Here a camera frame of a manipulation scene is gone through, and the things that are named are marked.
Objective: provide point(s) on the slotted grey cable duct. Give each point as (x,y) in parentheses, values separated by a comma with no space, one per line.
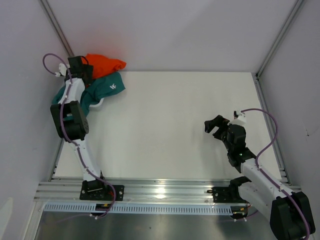
(132,208)

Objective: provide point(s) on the corner aluminium post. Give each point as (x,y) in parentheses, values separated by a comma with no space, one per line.
(53,20)
(285,27)

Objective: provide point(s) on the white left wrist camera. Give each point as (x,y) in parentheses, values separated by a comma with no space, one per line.
(62,70)

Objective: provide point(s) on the right corner aluminium post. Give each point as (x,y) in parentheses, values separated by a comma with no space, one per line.
(285,27)

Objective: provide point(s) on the aluminium mounting rail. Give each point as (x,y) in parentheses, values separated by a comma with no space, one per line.
(136,191)

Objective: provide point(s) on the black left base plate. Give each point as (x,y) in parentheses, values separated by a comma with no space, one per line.
(96,191)

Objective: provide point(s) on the orange shorts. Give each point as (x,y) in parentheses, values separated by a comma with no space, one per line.
(104,66)

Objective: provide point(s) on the teal green shorts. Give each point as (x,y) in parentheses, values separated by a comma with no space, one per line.
(105,90)

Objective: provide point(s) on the table rail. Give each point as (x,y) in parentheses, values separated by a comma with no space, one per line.
(271,127)
(56,160)

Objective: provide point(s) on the right side table rail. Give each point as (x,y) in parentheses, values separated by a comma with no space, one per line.
(271,127)

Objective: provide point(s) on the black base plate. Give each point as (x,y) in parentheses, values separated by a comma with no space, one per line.
(225,195)
(96,191)

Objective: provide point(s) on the left corner aluminium post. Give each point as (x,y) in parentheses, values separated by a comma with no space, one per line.
(53,20)

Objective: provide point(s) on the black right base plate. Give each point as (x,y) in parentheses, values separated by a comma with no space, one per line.
(225,195)

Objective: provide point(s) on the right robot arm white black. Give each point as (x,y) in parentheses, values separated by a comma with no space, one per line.
(288,212)

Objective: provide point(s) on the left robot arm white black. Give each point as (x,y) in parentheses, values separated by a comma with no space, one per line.
(70,118)

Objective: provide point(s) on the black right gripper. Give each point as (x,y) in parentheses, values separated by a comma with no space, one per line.
(219,121)

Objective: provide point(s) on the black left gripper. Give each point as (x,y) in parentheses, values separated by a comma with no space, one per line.
(89,69)

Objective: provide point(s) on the left side table rail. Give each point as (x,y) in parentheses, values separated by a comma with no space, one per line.
(56,160)

